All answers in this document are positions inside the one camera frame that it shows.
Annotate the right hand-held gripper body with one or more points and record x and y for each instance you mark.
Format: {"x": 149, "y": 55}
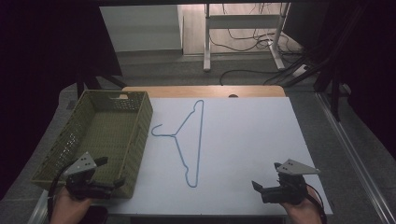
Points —
{"x": 291, "y": 189}

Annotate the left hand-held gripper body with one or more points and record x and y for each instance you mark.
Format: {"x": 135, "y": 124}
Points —
{"x": 81, "y": 166}

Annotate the olive green woven basket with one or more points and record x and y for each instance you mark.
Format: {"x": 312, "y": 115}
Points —
{"x": 106, "y": 133}

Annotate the person's right hand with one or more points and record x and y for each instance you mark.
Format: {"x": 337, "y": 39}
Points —
{"x": 306, "y": 213}

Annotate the person's left hand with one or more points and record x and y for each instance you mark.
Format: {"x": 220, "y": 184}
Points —
{"x": 67, "y": 208}

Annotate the white table sheet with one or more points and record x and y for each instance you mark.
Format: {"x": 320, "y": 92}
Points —
{"x": 249, "y": 140}

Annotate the dark metal stand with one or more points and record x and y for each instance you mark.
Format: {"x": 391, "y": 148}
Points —
{"x": 334, "y": 93}
{"x": 85, "y": 81}

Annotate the dark round table grommet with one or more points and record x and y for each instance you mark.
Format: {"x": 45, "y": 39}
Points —
{"x": 233, "y": 95}

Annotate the white power strip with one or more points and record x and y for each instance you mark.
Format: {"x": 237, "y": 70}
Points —
{"x": 300, "y": 70}

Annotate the grey metal floor rail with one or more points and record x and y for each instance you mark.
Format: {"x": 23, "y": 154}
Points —
{"x": 351, "y": 155}

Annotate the white wall panel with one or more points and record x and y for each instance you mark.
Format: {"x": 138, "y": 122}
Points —
{"x": 140, "y": 28}

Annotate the white metal desk frame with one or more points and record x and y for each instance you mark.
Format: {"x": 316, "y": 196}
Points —
{"x": 243, "y": 21}

